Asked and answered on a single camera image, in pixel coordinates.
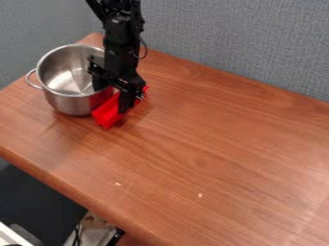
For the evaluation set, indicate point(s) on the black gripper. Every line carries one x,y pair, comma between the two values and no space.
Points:
131,85

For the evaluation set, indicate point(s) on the red block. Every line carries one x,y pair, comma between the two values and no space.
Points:
106,114

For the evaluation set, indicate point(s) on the stainless steel pot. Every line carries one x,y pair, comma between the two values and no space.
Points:
61,76

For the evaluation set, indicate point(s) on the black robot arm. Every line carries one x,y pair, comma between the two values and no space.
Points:
117,69

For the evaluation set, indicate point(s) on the white object at corner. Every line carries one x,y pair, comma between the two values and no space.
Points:
14,235

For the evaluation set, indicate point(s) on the white table leg frame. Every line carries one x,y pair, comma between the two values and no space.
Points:
96,232

